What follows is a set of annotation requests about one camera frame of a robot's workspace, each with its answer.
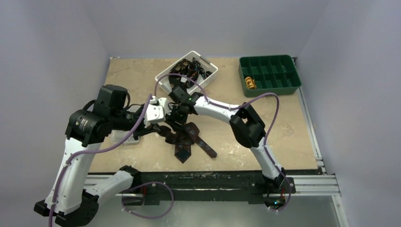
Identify white perforated plastic basket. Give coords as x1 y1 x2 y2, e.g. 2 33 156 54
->
155 51 218 94

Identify rolled orange tie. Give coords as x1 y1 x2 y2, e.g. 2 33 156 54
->
244 76 257 90

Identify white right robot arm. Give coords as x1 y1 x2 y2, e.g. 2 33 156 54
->
168 87 287 192

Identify aluminium frame rail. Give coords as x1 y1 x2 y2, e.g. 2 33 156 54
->
84 93 346 226

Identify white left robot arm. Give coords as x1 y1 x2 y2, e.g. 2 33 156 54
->
34 85 166 227

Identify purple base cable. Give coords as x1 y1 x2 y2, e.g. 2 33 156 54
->
121 182 174 219

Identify maroon blue floral tie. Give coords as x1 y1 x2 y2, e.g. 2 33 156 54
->
158 122 217 163

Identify clear plastic screw box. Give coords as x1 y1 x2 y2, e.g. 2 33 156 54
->
110 130 140 145

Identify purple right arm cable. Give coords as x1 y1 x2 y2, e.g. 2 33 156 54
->
154 73 293 212

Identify dark ties in basket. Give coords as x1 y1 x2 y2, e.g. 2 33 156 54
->
168 57 212 90

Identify green compartment tray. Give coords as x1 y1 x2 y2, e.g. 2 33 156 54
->
239 55 302 97

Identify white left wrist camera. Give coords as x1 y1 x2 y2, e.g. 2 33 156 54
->
144 96 172 127

